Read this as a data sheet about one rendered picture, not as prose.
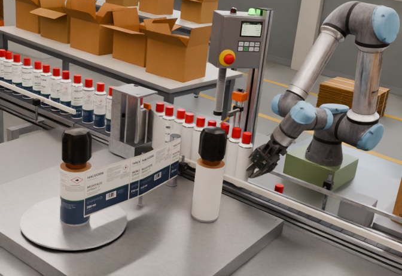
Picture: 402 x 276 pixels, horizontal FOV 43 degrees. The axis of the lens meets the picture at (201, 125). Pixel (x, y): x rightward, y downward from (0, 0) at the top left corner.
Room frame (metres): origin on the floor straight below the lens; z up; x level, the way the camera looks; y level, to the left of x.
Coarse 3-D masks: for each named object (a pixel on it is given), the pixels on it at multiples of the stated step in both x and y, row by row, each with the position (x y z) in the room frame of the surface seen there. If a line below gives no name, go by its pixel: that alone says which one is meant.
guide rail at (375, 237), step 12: (180, 156) 1.83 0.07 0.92; (228, 180) 1.69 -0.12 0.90; (240, 180) 1.67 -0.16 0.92; (264, 192) 1.61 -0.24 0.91; (288, 204) 1.56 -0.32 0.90; (300, 204) 1.54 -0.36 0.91; (324, 216) 1.48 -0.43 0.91; (348, 228) 1.44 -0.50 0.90; (360, 228) 1.42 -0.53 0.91; (384, 240) 1.37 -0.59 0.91
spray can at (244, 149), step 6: (246, 132) 1.71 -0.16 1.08; (246, 138) 1.69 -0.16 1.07; (240, 144) 1.70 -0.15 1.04; (246, 144) 1.69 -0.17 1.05; (240, 150) 1.69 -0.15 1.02; (246, 150) 1.68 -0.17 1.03; (240, 156) 1.69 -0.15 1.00; (246, 156) 1.68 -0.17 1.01; (240, 162) 1.69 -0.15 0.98; (246, 162) 1.69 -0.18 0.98; (240, 168) 1.68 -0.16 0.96; (234, 174) 1.70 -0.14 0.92; (240, 174) 1.68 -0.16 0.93; (246, 174) 1.69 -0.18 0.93; (246, 180) 1.69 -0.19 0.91
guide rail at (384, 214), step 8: (280, 176) 1.66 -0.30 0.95; (288, 176) 1.65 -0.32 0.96; (304, 184) 1.61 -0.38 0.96; (312, 184) 1.60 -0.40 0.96; (320, 192) 1.58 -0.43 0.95; (328, 192) 1.56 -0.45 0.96; (344, 200) 1.53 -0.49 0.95; (352, 200) 1.52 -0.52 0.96; (368, 208) 1.48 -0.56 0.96; (376, 208) 1.47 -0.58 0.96; (384, 216) 1.45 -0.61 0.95; (392, 216) 1.44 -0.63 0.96
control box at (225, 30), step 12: (216, 12) 1.85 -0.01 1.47; (228, 12) 1.87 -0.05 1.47; (240, 12) 1.90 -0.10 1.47; (216, 24) 1.84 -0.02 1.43; (228, 24) 1.80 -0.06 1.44; (240, 24) 1.82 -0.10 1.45; (264, 24) 1.85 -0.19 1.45; (216, 36) 1.83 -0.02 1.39; (228, 36) 1.80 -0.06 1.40; (216, 48) 1.81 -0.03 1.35; (228, 48) 1.80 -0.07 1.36; (216, 60) 1.80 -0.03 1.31; (240, 60) 1.82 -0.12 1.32; (252, 60) 1.84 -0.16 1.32
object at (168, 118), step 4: (168, 108) 1.90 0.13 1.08; (172, 108) 1.90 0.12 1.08; (168, 112) 1.90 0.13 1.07; (172, 112) 1.91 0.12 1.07; (164, 116) 1.90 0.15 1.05; (168, 116) 1.90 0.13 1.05; (172, 116) 1.91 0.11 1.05; (164, 120) 1.89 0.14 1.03; (168, 120) 1.89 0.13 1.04; (172, 120) 1.90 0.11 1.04; (168, 124) 1.89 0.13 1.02; (172, 124) 1.90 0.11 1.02; (172, 128) 1.90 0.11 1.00
